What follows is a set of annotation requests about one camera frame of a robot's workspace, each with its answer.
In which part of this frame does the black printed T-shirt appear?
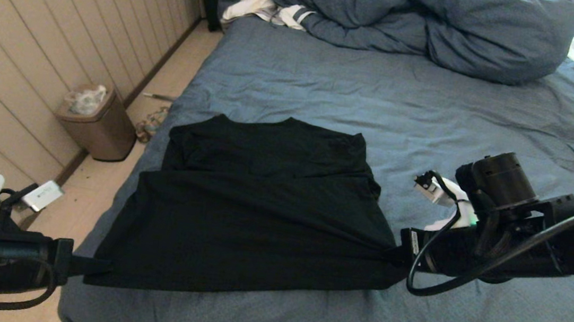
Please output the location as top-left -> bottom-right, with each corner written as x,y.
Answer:
83,98 -> 424,319

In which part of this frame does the brown trash bin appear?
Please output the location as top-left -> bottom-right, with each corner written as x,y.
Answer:
50,81 -> 142,165

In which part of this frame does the blue bed sheet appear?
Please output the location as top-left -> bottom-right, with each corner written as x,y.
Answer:
56,0 -> 574,322

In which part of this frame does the patterned cloth item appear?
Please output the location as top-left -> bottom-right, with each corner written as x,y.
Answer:
134,105 -> 171,147

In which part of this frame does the clear plastic bin bag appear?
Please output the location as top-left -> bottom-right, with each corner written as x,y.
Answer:
64,82 -> 110,119

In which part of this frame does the blue bunched duvet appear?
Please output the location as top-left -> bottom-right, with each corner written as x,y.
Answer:
213,0 -> 574,92

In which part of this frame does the white striped garment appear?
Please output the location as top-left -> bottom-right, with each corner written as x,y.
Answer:
220,0 -> 318,33

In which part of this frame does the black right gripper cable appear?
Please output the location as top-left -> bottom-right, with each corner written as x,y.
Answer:
404,169 -> 574,313

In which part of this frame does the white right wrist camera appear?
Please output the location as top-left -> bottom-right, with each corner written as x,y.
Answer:
409,169 -> 484,237

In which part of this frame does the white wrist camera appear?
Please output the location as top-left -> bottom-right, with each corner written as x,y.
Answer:
21,178 -> 65,215
409,169 -> 484,237

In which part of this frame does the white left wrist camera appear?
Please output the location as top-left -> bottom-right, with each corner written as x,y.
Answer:
21,178 -> 65,215

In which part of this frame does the black braided left cable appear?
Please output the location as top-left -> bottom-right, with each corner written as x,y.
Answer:
0,181 -> 39,228

